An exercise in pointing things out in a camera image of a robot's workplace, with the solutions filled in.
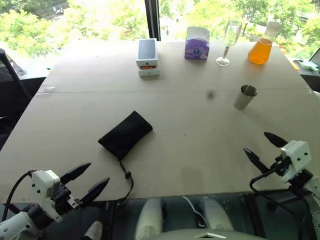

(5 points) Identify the white box with orange phone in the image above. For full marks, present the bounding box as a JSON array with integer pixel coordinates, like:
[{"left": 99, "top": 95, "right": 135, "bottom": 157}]
[{"left": 137, "top": 64, "right": 161, "bottom": 79}]

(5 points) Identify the white box with black phone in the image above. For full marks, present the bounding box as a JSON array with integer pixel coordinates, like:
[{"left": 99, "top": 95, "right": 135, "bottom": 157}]
[{"left": 135, "top": 38, "right": 159, "bottom": 69}]

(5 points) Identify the black drawstring pouch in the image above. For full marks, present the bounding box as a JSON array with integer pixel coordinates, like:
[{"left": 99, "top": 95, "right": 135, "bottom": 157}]
[{"left": 97, "top": 110, "right": 154, "bottom": 202}]

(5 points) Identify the purple tissue box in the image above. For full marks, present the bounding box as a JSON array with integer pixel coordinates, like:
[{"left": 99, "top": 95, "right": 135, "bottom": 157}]
[{"left": 184, "top": 26, "right": 211, "bottom": 61}]

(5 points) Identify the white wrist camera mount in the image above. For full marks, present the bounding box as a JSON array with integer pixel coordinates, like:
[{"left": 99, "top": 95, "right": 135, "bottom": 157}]
[
  {"left": 31, "top": 169, "right": 63, "bottom": 224},
  {"left": 280, "top": 140, "right": 312, "bottom": 185}
]

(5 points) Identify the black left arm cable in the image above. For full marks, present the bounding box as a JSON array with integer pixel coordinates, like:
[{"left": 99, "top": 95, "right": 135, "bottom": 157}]
[{"left": 1, "top": 169, "right": 36, "bottom": 222}]

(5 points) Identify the white shoe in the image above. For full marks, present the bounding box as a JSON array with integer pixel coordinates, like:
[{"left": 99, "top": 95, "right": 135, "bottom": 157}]
[{"left": 84, "top": 220, "right": 104, "bottom": 240}]

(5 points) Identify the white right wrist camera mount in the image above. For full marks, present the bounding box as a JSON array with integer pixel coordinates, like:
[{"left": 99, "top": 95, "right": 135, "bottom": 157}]
[{"left": 280, "top": 140, "right": 312, "bottom": 185}]

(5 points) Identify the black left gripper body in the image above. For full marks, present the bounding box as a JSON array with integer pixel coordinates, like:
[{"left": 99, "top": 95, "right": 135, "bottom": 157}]
[{"left": 51, "top": 181, "right": 85, "bottom": 216}]

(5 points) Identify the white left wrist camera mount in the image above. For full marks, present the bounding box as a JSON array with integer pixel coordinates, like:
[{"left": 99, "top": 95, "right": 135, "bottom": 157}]
[{"left": 31, "top": 169, "right": 63, "bottom": 224}]

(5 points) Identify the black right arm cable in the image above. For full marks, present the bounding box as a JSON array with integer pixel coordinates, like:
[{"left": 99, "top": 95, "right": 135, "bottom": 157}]
[{"left": 249, "top": 156, "right": 312, "bottom": 240}]

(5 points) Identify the black window frame post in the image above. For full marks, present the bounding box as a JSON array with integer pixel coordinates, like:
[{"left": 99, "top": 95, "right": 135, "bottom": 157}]
[{"left": 144, "top": 0, "right": 162, "bottom": 42}]

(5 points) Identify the grey robot torso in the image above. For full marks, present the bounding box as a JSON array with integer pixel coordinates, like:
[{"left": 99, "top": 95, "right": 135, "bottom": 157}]
[{"left": 159, "top": 228, "right": 254, "bottom": 240}]

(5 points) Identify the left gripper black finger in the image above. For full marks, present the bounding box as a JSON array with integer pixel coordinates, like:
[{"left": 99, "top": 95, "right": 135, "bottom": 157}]
[
  {"left": 59, "top": 162, "right": 92, "bottom": 185},
  {"left": 79, "top": 177, "right": 111, "bottom": 208}
]

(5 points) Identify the white rounded shell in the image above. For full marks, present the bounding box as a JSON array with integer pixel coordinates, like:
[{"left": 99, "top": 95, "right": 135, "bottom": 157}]
[
  {"left": 135, "top": 198, "right": 164, "bottom": 240},
  {"left": 200, "top": 197, "right": 235, "bottom": 231}
]

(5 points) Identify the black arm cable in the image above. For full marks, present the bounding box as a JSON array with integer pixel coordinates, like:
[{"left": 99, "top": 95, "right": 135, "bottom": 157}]
[
  {"left": 249, "top": 156, "right": 312, "bottom": 240},
  {"left": 1, "top": 169, "right": 36, "bottom": 222}
]

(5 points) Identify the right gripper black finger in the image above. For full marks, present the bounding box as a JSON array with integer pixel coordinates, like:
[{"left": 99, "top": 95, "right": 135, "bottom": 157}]
[
  {"left": 264, "top": 132, "right": 289, "bottom": 149},
  {"left": 243, "top": 147, "right": 272, "bottom": 174}
]

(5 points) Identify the thin white cable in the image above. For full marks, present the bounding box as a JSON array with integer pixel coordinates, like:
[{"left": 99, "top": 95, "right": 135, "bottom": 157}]
[{"left": 181, "top": 195, "right": 208, "bottom": 228}]

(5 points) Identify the glass flask with orange liquid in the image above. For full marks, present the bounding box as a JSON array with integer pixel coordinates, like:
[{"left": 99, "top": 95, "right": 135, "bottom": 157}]
[{"left": 247, "top": 21, "right": 280, "bottom": 65}]

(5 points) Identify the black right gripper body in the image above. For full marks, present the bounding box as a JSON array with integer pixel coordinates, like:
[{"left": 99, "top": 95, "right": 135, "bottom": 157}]
[{"left": 267, "top": 154, "right": 294, "bottom": 176}]

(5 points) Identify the stainless steel cup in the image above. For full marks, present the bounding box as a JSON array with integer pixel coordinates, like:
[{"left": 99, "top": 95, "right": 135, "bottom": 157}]
[{"left": 233, "top": 84, "right": 259, "bottom": 110}]

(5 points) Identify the white and teal object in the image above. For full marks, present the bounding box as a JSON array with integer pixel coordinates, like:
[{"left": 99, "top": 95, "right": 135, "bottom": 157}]
[{"left": 298, "top": 59, "right": 320, "bottom": 72}]

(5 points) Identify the clear wine glass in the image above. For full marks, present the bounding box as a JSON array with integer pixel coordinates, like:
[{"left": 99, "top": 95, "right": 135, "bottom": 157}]
[{"left": 215, "top": 20, "right": 243, "bottom": 67}]

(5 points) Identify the black mesh office chair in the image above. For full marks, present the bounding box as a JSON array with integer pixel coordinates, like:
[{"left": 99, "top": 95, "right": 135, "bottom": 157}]
[{"left": 0, "top": 48, "right": 47, "bottom": 151}]

